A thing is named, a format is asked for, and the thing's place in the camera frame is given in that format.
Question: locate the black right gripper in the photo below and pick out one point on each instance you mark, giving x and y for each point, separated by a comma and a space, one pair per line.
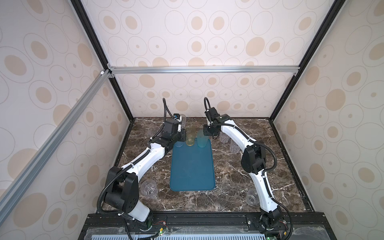
206, 132

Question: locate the clear faceted glass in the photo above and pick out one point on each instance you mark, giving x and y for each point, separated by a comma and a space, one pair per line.
224, 138
183, 121

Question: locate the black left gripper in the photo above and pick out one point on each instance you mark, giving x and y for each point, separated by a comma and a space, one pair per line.
182, 132

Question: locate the yellow tall plastic glass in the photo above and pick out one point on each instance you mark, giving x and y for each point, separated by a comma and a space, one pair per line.
191, 134

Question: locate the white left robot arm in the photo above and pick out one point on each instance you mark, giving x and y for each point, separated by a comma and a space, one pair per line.
121, 190

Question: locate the silver diagonal left rail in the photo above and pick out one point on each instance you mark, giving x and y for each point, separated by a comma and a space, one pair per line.
34, 167

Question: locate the black corner frame post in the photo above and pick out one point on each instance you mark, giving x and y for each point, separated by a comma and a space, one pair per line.
94, 40
320, 35

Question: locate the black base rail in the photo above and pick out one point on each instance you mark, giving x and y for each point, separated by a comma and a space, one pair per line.
209, 226

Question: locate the silver horizontal back rail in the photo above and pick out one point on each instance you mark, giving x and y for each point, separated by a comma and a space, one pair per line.
201, 70

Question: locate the black corner frame post left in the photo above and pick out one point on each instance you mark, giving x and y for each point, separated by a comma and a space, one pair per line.
94, 40

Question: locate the green textured plastic glass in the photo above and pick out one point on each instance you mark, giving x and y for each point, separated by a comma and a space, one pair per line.
202, 140

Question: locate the teal plastic tray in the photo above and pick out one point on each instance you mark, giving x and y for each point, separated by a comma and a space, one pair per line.
192, 168

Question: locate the blue tall plastic glass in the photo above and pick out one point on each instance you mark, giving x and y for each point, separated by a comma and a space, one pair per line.
178, 144

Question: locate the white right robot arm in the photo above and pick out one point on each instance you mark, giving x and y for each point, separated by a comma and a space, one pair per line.
257, 160

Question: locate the black corner frame post right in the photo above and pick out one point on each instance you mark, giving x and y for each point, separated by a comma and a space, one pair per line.
320, 35

